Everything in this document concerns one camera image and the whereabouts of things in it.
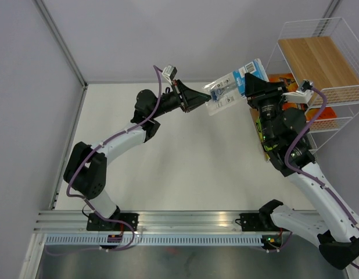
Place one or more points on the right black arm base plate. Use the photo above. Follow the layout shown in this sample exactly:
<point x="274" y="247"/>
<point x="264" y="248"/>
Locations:
<point x="255" y="222"/>

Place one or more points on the small green black razor box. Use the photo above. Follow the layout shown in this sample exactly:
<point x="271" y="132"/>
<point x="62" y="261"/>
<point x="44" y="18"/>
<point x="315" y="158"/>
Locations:
<point x="258" y="128"/>

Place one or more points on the clear blue blister razor pack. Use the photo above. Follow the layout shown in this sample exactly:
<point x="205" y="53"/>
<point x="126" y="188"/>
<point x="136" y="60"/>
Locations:
<point x="229" y="89"/>

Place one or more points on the large green black razor box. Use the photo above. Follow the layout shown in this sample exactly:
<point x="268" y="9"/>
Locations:
<point x="265" y="146"/>

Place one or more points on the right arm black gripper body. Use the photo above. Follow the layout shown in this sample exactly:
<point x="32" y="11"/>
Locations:
<point x="269" y="106"/>

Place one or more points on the white wire wooden shelf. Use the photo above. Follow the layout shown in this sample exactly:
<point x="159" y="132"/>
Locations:
<point x="325" y="52"/>

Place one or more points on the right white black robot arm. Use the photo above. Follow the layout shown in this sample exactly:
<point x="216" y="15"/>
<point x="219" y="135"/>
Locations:
<point x="336" y="233"/>

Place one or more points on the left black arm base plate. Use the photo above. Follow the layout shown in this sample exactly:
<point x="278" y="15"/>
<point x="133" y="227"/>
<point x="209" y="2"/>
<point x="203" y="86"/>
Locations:
<point x="95" y="223"/>

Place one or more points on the aluminium corner post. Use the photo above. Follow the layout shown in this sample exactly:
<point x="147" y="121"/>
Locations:
<point x="56" y="34"/>

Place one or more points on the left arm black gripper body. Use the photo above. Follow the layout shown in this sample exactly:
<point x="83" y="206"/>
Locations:
<point x="169" y="102"/>

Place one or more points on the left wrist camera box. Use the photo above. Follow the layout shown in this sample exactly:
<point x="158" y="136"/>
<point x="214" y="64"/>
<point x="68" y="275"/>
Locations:
<point x="169" y="73"/>

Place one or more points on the orange Fusion5 box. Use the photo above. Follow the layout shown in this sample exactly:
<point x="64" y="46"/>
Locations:
<point x="286" y="78"/>
<point x="324" y="114"/>

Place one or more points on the white slotted cable duct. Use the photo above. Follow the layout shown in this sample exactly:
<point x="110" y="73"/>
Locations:
<point x="161" y="240"/>

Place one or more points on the aluminium front rail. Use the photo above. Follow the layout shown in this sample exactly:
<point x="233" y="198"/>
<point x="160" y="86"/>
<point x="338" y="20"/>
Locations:
<point x="150" y="222"/>

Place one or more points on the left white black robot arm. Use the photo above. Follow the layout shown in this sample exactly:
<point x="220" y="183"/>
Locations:
<point x="86" y="170"/>

